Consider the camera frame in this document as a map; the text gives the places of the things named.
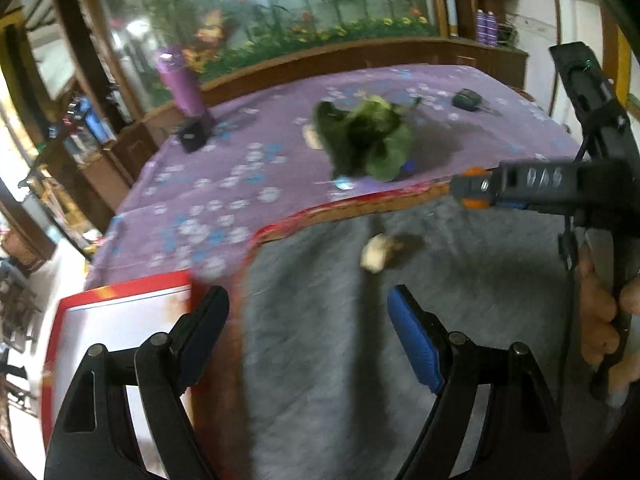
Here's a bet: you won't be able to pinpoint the black car key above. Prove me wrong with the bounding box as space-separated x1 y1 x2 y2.
451 88 500 116

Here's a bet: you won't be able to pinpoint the purple spray cans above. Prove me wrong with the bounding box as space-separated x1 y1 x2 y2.
476 9 499 47

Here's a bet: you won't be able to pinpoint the purple floral tablecloth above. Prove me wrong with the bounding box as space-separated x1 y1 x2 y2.
86 65 578 288

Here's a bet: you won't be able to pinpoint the person's right hand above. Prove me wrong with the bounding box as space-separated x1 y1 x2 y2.
578 243 639 368

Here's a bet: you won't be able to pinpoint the black bottle base holder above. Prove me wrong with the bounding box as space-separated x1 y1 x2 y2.
175 113 215 154

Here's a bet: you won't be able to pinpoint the green leafy vegetable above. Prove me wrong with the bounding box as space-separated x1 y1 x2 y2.
312 96 422 182

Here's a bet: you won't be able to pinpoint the red white shallow box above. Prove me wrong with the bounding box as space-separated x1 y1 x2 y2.
41 271 193 479

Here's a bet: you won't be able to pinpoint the glass floral display panel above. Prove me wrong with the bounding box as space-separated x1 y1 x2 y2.
100 0 438 110

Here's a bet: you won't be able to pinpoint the grey fuzzy mat red trim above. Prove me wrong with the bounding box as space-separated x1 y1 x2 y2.
219 173 601 480

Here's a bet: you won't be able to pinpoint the beige fruit chunk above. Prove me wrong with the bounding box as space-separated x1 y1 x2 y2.
360 234 404 274

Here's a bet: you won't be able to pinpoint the purple water bottle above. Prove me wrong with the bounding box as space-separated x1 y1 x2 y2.
154 46 207 117

